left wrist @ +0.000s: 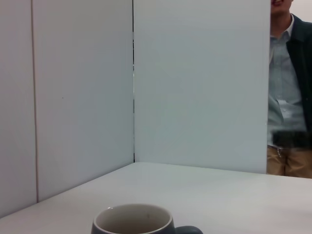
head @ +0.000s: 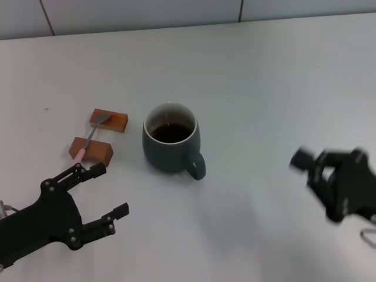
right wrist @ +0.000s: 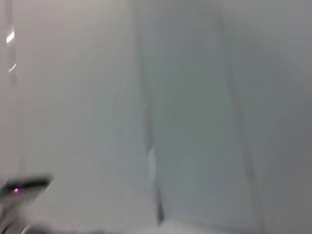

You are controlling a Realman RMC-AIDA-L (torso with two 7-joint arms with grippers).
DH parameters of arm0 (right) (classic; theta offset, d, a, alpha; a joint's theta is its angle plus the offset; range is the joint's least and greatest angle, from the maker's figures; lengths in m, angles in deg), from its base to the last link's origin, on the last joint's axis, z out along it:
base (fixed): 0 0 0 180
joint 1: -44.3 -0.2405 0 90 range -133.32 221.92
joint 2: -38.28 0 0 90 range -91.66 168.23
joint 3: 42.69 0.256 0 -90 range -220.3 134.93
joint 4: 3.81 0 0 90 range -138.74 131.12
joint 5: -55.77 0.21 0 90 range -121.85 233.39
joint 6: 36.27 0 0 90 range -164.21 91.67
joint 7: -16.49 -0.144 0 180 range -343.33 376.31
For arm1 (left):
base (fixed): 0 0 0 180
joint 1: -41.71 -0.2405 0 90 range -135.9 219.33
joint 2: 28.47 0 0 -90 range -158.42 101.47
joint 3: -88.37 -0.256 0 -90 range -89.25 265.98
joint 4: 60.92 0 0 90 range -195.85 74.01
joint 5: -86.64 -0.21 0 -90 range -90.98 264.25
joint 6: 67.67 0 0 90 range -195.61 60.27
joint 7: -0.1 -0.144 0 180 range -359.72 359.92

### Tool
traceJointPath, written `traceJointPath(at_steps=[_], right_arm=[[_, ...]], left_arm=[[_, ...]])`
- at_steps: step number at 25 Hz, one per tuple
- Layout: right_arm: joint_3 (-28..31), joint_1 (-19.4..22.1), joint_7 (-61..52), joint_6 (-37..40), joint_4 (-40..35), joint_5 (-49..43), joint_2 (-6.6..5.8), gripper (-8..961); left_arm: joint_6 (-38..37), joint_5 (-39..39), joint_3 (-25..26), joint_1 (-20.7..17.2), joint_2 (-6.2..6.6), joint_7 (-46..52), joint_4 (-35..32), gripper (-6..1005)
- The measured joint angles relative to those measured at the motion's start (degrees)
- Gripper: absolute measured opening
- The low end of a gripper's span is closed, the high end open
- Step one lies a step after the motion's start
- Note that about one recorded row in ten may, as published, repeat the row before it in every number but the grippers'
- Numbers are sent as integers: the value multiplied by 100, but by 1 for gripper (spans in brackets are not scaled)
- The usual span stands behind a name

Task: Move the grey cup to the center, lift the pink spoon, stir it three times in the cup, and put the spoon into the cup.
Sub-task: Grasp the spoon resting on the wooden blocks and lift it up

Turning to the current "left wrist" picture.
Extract person in dark jacket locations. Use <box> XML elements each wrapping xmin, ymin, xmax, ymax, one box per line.
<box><xmin>267</xmin><ymin>0</ymin><xmax>312</xmax><ymax>176</ymax></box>

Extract grey ceramic cup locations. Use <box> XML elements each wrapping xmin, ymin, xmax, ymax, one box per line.
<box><xmin>91</xmin><ymin>203</ymin><xmax>204</xmax><ymax>234</ymax></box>

